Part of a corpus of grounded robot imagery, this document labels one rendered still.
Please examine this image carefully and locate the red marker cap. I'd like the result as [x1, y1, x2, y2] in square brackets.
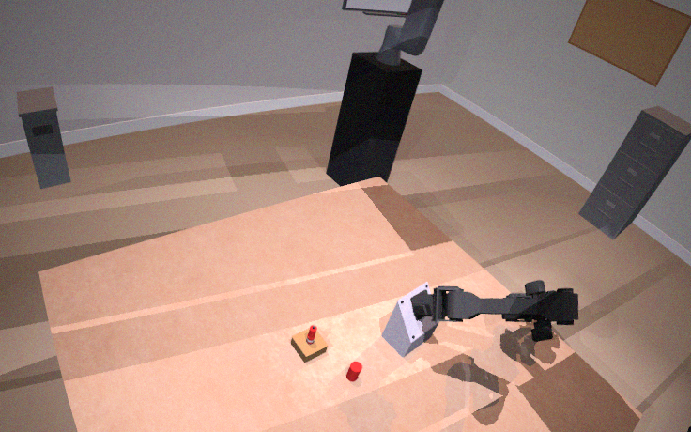
[346, 362, 362, 381]

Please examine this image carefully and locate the tan square block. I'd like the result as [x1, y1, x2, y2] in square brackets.
[291, 328, 329, 363]

